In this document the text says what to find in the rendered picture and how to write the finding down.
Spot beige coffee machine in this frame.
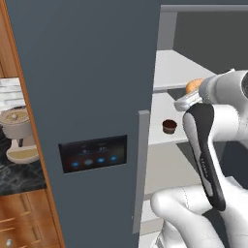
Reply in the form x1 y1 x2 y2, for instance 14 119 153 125
0 105 41 165

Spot grey fridge door handle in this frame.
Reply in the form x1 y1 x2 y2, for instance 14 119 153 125
132 109 151 235

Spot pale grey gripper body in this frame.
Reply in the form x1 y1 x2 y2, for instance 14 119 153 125
173 89 205 112

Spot dark grey fridge door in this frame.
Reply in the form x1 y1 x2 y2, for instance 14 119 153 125
5 0 163 248

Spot brown chocolate cupcake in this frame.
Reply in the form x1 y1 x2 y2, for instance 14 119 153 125
162 118 178 136

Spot brown wooden drawer front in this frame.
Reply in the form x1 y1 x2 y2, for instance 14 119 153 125
0 189 54 227
0 216 62 248

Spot white fridge shelf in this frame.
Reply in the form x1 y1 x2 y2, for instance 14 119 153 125
152 49 218 92
147 91 195 146

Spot grey open fridge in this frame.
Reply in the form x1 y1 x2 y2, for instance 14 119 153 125
138 0 248 248

